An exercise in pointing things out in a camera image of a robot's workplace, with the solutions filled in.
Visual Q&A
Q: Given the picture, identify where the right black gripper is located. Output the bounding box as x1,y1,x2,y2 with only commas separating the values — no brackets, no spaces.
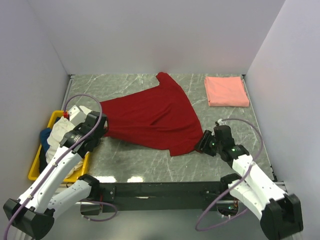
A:
193,130,223,158

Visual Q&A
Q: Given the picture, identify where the dark red t shirt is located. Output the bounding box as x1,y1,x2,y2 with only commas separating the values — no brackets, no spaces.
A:
100,72,203,157

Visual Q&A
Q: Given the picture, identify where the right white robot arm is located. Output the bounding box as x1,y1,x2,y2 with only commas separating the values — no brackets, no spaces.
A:
195,125,304,240

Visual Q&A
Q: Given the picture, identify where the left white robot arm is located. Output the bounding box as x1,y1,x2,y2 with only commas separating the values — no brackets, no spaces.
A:
3,111,108,240

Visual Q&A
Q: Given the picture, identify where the cream white t shirt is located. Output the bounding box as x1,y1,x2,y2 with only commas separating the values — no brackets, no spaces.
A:
45,105,92,164

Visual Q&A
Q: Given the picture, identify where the dark blue t shirt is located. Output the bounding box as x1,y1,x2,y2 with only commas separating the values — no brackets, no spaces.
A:
39,127,52,153

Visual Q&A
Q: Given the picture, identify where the folded pink t shirt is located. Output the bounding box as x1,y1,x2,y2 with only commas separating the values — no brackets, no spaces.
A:
204,76,250,108

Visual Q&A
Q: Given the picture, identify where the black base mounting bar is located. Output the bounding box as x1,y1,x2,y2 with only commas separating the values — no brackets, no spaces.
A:
88,181,226,211

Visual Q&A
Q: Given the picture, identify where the black garment in bin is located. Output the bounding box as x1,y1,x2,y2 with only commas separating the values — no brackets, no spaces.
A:
38,147,48,174

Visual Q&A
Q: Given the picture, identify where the aluminium frame rail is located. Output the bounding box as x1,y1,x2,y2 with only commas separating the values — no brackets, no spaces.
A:
220,181,288,201

